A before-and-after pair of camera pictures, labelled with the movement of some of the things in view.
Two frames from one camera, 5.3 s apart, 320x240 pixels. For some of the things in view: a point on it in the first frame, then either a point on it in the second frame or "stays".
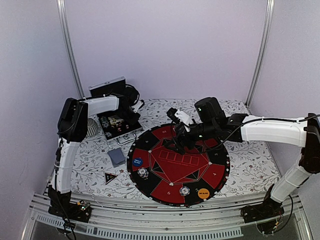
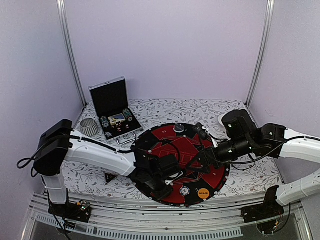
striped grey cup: x=92 y=129 stays
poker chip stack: x=184 y=191 stays
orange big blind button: x=203 y=193 stays
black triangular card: x=109 y=177 stays
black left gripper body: x=128 y=113 → x=154 y=186
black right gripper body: x=209 y=130 → x=241 y=147
